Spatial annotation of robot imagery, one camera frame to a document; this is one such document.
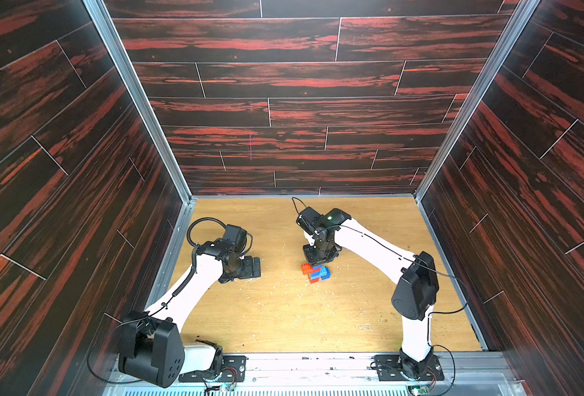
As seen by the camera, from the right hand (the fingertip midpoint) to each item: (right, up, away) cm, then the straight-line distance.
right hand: (318, 259), depth 85 cm
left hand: (-24, -4, -1) cm, 24 cm away
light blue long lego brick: (+2, -5, +3) cm, 7 cm away
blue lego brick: (+4, -8, +7) cm, 11 cm away
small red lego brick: (-1, -9, +6) cm, 11 cm away
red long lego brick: (-4, -3, -2) cm, 6 cm away
